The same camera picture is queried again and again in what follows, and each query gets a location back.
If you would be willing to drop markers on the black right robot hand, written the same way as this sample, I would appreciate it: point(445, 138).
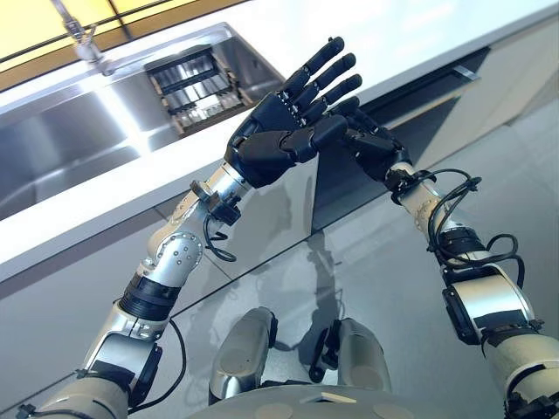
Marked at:
point(377, 148)

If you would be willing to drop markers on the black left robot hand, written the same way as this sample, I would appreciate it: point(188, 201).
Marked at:
point(266, 148)

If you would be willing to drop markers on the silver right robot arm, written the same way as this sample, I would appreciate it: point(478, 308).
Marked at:
point(485, 301)

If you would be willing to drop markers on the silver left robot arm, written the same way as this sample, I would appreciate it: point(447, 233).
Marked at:
point(174, 255)

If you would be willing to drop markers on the dark dishwasher front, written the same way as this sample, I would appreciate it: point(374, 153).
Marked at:
point(419, 118)

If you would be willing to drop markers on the glossy grey cabinet front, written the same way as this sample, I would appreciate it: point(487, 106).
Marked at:
point(271, 227)

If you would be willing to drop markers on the sink dish rack basket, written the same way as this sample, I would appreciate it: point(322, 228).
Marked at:
point(196, 89)

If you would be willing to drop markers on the beige cabinet door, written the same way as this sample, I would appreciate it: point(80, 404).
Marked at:
point(519, 74)

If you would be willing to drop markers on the stainless steel sink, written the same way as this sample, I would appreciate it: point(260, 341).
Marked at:
point(65, 131)

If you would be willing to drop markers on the silver left robot leg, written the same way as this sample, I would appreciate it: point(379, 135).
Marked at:
point(242, 349)

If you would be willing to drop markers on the silver robot leg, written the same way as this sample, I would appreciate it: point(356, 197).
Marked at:
point(362, 353)
point(242, 349)

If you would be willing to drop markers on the silver right robot leg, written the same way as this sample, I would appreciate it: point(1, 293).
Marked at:
point(362, 353)

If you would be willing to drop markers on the chrome faucet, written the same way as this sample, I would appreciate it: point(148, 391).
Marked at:
point(85, 41)

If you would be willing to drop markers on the grey robot torso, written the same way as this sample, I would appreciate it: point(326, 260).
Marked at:
point(305, 401)

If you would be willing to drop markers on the black window frame bar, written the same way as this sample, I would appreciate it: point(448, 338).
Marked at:
point(131, 15)

